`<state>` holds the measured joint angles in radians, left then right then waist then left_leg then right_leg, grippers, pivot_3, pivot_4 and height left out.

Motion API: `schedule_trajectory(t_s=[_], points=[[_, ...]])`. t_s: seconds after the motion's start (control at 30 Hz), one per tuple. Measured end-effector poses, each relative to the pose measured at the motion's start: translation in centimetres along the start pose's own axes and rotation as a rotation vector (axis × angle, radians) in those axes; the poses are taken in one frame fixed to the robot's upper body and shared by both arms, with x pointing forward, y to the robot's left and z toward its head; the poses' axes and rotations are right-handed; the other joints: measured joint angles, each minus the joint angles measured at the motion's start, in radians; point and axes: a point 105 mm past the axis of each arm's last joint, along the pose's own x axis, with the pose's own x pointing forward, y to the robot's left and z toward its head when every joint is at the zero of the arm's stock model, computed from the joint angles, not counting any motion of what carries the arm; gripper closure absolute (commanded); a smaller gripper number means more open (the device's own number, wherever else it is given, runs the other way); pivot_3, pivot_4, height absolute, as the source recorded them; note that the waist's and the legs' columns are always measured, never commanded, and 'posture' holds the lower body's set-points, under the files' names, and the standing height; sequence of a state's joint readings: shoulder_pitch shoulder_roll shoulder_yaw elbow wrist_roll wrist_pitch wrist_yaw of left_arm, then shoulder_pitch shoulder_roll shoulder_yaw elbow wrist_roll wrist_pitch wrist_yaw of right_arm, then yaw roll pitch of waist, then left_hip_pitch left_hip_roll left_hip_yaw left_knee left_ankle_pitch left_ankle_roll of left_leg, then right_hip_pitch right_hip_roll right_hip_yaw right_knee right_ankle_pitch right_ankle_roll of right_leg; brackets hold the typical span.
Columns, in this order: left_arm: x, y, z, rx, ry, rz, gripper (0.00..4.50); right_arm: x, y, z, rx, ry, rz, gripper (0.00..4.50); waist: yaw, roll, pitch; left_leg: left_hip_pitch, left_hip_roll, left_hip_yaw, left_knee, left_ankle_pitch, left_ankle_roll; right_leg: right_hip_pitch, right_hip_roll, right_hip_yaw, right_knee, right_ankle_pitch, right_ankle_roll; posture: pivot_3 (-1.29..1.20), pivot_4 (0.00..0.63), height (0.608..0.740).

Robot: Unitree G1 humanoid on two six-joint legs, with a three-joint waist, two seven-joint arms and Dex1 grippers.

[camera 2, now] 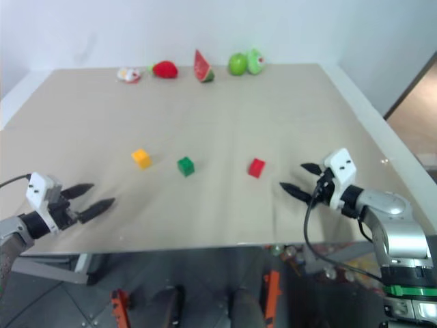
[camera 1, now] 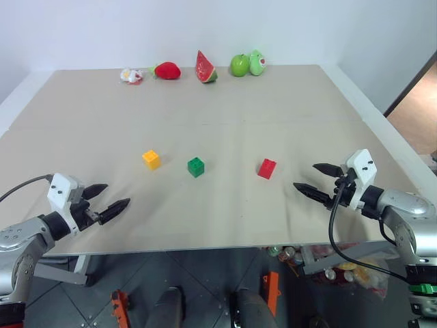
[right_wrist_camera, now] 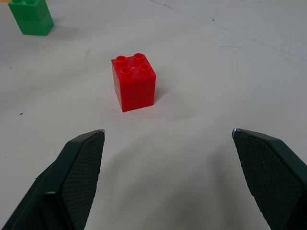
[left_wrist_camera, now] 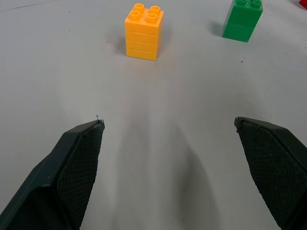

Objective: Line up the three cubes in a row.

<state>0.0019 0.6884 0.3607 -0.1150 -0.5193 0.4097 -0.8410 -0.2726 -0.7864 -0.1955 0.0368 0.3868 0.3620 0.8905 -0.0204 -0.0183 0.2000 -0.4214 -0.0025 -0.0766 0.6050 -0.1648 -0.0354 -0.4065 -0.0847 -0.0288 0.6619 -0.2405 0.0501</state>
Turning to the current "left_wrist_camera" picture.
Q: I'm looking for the green toy brick stack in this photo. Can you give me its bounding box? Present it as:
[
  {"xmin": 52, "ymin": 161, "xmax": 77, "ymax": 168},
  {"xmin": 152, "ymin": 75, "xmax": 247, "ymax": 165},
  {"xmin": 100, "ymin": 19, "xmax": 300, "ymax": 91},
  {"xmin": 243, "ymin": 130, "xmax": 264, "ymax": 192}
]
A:
[{"xmin": 222, "ymin": 0, "xmax": 264, "ymax": 43}]

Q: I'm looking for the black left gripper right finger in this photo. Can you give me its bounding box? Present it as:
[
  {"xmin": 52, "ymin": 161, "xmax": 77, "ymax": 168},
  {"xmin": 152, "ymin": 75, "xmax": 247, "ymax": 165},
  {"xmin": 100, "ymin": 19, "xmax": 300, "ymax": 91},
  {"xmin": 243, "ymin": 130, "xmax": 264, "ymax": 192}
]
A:
[{"xmin": 234, "ymin": 116, "xmax": 307, "ymax": 230}]

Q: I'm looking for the yellow toy brick stack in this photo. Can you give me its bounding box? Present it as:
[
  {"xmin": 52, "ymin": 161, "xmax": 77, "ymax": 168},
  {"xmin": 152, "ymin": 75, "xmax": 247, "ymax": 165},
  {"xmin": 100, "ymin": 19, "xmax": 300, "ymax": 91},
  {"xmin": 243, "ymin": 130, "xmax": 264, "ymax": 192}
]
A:
[{"xmin": 124, "ymin": 3, "xmax": 165, "ymax": 61}]

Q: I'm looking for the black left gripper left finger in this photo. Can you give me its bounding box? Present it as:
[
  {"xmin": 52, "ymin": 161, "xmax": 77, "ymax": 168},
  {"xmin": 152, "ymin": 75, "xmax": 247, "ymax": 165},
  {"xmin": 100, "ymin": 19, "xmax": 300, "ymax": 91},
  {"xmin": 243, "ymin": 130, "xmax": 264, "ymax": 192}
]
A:
[{"xmin": 0, "ymin": 119, "xmax": 106, "ymax": 230}]

